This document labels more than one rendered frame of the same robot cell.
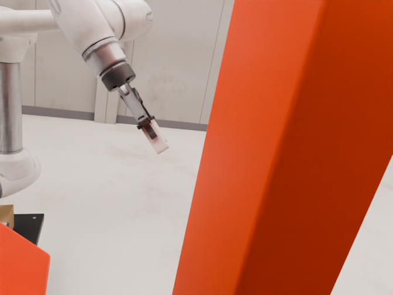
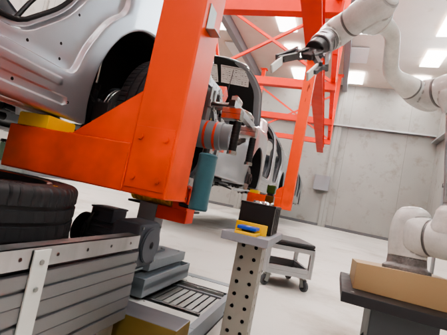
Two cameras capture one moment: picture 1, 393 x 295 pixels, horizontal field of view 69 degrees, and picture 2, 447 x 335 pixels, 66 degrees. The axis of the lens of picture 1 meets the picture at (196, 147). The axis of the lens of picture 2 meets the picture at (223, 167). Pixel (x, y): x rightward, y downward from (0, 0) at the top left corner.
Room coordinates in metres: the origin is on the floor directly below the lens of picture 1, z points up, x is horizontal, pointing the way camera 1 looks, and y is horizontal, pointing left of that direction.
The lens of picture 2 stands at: (1.28, -0.84, 0.58)
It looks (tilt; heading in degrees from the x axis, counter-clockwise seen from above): 4 degrees up; 132
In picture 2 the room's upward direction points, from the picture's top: 11 degrees clockwise
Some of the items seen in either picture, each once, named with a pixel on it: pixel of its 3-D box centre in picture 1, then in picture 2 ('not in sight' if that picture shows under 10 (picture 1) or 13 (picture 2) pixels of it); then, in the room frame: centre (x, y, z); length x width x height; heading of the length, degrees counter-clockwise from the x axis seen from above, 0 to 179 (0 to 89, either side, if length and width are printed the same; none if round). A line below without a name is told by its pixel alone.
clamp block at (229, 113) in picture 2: not in sight; (232, 113); (0.29, 0.26, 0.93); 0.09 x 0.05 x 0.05; 24
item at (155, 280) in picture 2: not in sight; (136, 268); (-0.11, 0.24, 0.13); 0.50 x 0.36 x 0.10; 114
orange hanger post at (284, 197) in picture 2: not in sight; (283, 128); (-1.61, 3.61, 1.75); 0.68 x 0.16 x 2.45; 24
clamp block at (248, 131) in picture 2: not in sight; (248, 131); (0.15, 0.57, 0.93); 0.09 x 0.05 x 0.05; 24
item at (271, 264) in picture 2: not in sight; (281, 259); (-0.06, 1.53, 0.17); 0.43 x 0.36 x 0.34; 135
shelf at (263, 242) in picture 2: not in sight; (255, 235); (0.48, 0.34, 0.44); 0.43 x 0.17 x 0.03; 114
